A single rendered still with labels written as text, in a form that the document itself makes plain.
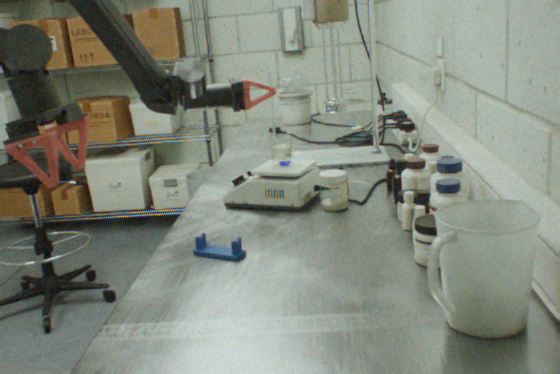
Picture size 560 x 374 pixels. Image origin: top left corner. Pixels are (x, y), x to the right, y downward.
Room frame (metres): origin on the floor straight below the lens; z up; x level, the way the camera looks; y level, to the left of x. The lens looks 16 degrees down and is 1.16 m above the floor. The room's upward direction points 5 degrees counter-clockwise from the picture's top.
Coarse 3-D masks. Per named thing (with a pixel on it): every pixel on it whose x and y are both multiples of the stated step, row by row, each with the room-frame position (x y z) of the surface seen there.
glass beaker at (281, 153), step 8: (272, 136) 1.33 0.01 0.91; (280, 136) 1.32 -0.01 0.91; (288, 136) 1.33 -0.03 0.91; (272, 144) 1.33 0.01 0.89; (280, 144) 1.32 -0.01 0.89; (288, 144) 1.33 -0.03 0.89; (272, 152) 1.33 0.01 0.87; (280, 152) 1.32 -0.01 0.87; (288, 152) 1.33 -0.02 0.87; (272, 160) 1.33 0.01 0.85; (280, 160) 1.32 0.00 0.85; (288, 160) 1.32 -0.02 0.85
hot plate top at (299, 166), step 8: (296, 160) 1.38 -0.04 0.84; (304, 160) 1.37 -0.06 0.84; (312, 160) 1.36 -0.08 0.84; (256, 168) 1.33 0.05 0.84; (264, 168) 1.33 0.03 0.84; (272, 168) 1.32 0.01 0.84; (280, 168) 1.31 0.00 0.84; (288, 168) 1.31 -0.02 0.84; (296, 168) 1.30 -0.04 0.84; (304, 168) 1.30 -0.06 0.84
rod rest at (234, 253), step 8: (200, 240) 1.06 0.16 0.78; (240, 240) 1.03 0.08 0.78; (200, 248) 1.05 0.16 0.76; (208, 248) 1.06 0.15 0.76; (216, 248) 1.05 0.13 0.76; (224, 248) 1.05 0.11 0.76; (232, 248) 1.01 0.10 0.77; (240, 248) 1.03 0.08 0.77; (208, 256) 1.04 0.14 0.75; (216, 256) 1.03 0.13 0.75; (224, 256) 1.02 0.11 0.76; (232, 256) 1.01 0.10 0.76; (240, 256) 1.01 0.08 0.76
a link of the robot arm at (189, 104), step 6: (180, 96) 1.30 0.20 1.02; (204, 96) 1.30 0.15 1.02; (180, 102) 1.32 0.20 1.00; (186, 102) 1.29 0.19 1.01; (192, 102) 1.29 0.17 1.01; (198, 102) 1.30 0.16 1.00; (204, 102) 1.30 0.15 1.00; (186, 108) 1.30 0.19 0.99; (192, 108) 1.30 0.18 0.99; (198, 108) 1.30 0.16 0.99; (204, 108) 1.31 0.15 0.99
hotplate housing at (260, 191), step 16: (256, 176) 1.33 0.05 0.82; (272, 176) 1.30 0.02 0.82; (288, 176) 1.29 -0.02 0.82; (304, 176) 1.29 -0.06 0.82; (240, 192) 1.32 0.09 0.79; (256, 192) 1.30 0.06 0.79; (272, 192) 1.28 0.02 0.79; (288, 192) 1.26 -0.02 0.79; (304, 192) 1.27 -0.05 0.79; (288, 208) 1.27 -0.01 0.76
